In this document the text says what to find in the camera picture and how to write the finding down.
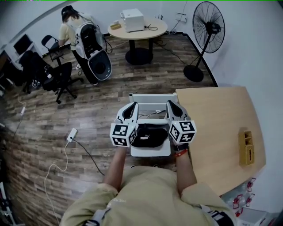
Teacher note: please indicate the white box appliance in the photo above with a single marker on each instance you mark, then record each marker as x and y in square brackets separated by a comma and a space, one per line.
[133, 21]

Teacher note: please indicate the white wall socket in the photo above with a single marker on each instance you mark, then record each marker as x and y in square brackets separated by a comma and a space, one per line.
[181, 17]

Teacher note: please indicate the light wooden desk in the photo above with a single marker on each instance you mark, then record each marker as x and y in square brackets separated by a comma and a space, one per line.
[216, 123]

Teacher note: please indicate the black monitor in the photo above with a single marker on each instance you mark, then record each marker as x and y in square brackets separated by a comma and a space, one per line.
[21, 44]

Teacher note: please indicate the bunch of red clips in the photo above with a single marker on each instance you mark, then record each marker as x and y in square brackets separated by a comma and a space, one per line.
[248, 198]

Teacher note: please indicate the white storage box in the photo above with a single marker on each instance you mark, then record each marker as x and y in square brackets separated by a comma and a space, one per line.
[254, 218]

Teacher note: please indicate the person's right forearm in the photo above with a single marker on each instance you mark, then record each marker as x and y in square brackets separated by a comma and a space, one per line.
[185, 172]

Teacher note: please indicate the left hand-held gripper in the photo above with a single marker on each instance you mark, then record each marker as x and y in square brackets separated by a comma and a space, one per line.
[120, 132]

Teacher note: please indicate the white power strip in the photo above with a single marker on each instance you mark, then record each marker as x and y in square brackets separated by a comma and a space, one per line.
[72, 134]

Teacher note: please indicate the round wooden table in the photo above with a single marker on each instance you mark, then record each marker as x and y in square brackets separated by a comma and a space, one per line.
[137, 35]

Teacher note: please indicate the small yellow box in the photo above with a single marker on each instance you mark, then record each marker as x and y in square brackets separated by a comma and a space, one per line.
[115, 26]

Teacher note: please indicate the white power adapter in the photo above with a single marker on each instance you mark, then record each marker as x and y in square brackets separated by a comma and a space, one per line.
[22, 110]

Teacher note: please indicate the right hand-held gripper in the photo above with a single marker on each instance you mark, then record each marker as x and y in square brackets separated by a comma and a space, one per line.
[182, 131]

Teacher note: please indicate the yellow wooden organizer box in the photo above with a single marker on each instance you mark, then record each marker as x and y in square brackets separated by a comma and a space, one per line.
[245, 150]

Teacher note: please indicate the black standing fan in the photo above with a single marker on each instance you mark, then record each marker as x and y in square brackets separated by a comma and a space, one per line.
[207, 24]

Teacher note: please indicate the person's left forearm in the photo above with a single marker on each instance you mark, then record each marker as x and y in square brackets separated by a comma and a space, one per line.
[117, 167]

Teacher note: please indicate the black folding chair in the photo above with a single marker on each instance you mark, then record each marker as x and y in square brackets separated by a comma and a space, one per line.
[52, 44]

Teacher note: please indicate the black wristwatch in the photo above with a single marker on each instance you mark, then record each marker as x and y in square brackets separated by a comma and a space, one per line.
[180, 147]

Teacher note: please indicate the person's beige shirt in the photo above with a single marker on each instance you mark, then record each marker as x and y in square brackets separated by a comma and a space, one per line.
[150, 198]

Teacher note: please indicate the red wristband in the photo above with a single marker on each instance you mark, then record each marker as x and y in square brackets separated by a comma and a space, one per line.
[182, 152]

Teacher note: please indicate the black bag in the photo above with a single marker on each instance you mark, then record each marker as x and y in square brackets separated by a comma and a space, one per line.
[152, 136]

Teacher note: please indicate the black office chair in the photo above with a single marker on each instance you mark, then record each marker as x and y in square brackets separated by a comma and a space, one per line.
[59, 77]

